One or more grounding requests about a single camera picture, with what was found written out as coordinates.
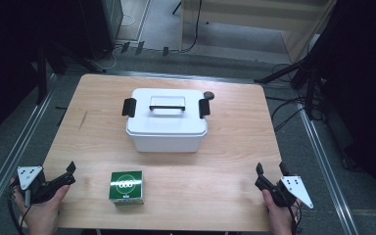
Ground light wooden furniture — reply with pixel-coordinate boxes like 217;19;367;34
179;0;338;64

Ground white lid with black latches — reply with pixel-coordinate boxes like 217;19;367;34
121;87;212;138

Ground person's left hand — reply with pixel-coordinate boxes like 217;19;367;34
11;177;71;235

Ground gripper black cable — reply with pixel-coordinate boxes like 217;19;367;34
287;201;304;235
7;185;31;235

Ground metal floor rail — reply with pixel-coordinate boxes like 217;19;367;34
0;72;59;223
298;103;360;235

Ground white floor cable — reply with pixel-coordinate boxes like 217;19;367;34
105;14;135;71

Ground dark cabinet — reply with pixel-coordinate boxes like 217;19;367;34
77;0;125;62

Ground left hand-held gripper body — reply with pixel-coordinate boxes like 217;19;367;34
16;164;64;208

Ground person's right hand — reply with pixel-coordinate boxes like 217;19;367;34
261;188;302;235

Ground black metal stand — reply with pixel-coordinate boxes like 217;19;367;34
34;41;108;106
254;58;328;120

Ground white plastic storage box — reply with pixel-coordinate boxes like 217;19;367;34
125;127;209;154

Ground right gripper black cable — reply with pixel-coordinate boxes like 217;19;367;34
287;201;304;235

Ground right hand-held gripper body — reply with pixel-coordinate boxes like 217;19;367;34
266;175;315;211

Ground green cardboard box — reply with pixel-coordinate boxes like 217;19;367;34
108;170;145;207

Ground black floor cables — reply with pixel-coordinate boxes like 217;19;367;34
266;63;308;132

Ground black hanging cable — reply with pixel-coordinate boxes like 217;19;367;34
177;0;204;54

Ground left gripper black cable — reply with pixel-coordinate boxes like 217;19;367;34
7;185;31;235

